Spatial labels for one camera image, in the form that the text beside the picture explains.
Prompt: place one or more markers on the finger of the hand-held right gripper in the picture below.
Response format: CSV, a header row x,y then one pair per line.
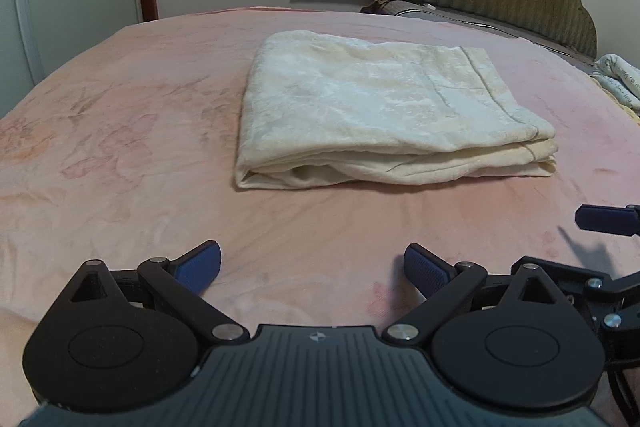
x,y
600,218
575,274

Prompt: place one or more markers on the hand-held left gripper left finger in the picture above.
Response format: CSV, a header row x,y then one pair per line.
x,y
200,264

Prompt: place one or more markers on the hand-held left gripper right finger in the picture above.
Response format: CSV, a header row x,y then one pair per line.
x,y
425,269

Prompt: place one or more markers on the cream pants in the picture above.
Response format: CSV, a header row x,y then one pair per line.
x,y
380,107

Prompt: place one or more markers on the pink blanket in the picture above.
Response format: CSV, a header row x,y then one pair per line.
x,y
150,187

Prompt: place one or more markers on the yellow blanket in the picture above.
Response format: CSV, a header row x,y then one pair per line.
x,y
631,109

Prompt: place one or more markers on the white printed cloth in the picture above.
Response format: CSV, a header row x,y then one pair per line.
x,y
619,73

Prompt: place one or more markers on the grey striped pillow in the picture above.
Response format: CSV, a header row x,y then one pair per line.
x,y
475,19

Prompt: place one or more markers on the small brown cloth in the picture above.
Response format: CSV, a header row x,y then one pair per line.
x,y
378,3

